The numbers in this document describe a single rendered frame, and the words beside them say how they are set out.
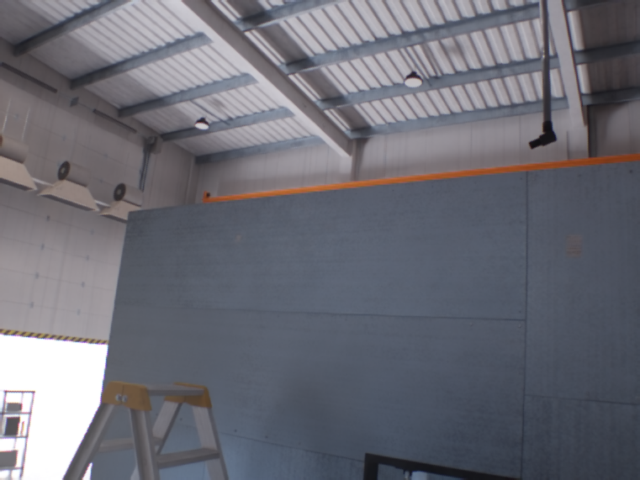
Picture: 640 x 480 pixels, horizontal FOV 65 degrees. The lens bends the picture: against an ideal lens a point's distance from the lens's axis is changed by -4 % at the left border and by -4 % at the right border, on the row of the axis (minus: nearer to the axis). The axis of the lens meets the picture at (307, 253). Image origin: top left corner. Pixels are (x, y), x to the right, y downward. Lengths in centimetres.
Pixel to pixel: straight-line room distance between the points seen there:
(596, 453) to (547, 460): 15
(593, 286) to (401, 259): 70
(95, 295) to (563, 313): 1176
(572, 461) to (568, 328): 43
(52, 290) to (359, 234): 1054
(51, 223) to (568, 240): 1130
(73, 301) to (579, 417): 1157
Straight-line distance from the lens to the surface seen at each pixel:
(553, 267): 197
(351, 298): 217
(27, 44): 1242
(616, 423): 192
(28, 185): 1125
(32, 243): 1211
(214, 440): 199
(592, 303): 194
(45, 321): 1229
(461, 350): 199
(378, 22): 948
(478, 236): 204
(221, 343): 254
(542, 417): 194
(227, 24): 964
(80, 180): 1192
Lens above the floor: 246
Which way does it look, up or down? 11 degrees up
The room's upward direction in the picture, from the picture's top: 5 degrees clockwise
